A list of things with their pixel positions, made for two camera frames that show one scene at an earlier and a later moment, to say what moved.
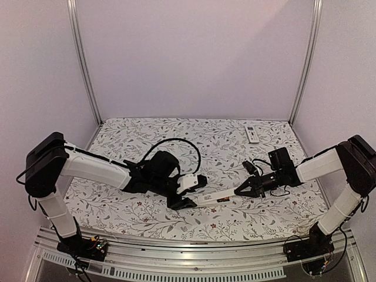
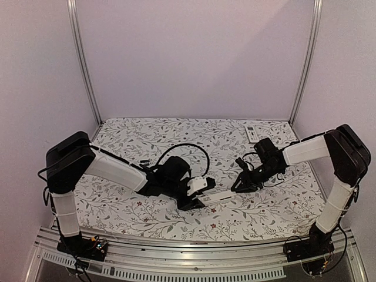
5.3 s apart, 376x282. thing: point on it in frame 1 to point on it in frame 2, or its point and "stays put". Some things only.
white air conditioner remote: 251,134 stays put
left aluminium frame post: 71,7 stays put
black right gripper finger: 250,182 to 248,188
